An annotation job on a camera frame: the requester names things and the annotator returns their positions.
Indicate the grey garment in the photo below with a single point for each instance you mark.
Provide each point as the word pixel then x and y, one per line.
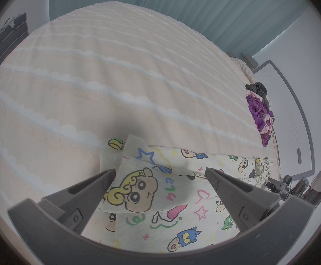
pixel 6 26

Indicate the cream pillow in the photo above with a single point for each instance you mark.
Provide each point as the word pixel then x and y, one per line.
pixel 242 66

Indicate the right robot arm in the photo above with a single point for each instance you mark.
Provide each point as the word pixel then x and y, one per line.
pixel 320 182

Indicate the white printed pyjama top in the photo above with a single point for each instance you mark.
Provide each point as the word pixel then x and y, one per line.
pixel 163 192

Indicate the bed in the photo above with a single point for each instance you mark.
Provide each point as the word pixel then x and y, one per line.
pixel 122 79

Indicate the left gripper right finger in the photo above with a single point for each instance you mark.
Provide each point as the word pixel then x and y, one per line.
pixel 243 203

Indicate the pile of clothes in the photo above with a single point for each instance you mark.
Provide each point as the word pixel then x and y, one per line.
pixel 259 112

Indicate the grey bedside table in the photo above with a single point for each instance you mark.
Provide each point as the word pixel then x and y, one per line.
pixel 248 59

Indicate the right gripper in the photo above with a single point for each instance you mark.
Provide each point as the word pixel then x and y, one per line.
pixel 283 189

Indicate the black chest of drawers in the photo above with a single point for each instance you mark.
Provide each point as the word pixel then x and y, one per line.
pixel 3 48

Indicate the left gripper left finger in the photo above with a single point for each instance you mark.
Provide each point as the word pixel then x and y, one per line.
pixel 75 203

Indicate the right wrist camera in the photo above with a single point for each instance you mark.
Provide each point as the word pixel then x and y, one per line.
pixel 287 179

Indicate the blue-green curtain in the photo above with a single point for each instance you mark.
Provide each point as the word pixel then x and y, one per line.
pixel 204 10

